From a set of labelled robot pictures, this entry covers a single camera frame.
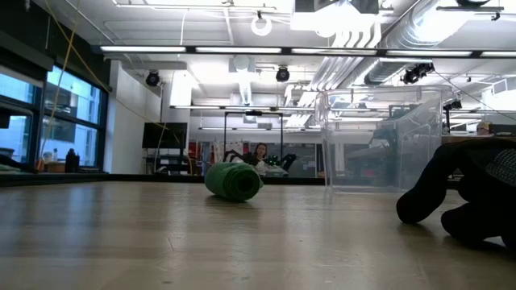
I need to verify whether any green elastic bandage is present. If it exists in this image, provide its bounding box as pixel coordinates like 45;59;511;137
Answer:
204;161;264;203

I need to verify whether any clear plastic container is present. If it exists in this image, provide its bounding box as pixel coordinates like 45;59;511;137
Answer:
315;84;456;195

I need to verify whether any black grey work glove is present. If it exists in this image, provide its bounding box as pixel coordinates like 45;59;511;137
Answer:
395;137;516;252

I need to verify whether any black monitor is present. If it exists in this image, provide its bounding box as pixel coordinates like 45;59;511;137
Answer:
141;122;189;151

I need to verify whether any black overhead light bar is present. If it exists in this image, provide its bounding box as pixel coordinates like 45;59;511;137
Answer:
91;45;516;59

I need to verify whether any dark bottle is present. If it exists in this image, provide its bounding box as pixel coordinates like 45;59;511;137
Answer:
64;147;81;174

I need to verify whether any black background rig frame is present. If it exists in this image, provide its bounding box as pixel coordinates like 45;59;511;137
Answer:
223;111;285;163

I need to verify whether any silver ventilation duct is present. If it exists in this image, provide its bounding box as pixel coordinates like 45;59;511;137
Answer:
378;0;459;50

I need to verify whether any yellow hanging cord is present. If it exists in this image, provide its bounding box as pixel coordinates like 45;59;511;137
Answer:
35;0;81;173

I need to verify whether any black window frame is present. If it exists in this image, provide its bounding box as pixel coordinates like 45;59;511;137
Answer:
0;64;109;173

